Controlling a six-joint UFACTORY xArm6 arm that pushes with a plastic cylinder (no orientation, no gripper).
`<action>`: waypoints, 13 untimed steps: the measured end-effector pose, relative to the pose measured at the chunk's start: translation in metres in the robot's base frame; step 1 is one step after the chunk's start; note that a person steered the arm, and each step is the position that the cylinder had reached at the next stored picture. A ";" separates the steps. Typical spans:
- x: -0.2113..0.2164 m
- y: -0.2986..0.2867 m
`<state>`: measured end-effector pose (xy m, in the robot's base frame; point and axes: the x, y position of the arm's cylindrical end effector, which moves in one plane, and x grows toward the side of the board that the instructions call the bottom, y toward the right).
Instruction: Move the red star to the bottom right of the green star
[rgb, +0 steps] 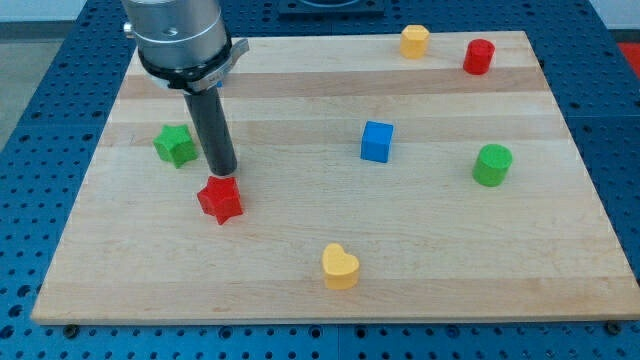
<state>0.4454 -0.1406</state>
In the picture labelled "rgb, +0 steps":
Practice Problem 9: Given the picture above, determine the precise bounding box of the wooden board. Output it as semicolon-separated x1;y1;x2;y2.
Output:
32;31;639;325

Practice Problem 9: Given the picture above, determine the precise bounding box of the green star block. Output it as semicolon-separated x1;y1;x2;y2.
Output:
153;125;198;168

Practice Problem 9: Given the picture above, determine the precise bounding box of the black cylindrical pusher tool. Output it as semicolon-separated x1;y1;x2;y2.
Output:
184;87;237;177

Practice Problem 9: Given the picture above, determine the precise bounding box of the yellow hexagon block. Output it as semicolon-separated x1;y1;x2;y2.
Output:
399;24;430;59

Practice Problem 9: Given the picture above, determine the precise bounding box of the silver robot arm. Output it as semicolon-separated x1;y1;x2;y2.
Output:
122;0;249;94

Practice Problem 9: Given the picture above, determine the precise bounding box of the green cylinder block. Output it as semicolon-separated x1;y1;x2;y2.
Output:
472;144;513;187

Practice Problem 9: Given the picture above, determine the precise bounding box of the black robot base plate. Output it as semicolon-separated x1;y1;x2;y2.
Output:
277;0;386;16

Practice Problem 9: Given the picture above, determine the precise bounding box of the yellow heart block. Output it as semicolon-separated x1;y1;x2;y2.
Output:
321;243;360;290

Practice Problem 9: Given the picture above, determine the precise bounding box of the blue cube block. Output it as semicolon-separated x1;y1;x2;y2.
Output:
360;121;394;163

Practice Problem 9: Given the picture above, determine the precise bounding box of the red cylinder block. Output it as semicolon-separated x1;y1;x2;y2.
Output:
463;38;495;75

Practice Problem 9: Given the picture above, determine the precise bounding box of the red star block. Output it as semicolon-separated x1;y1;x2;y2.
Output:
197;176;243;225

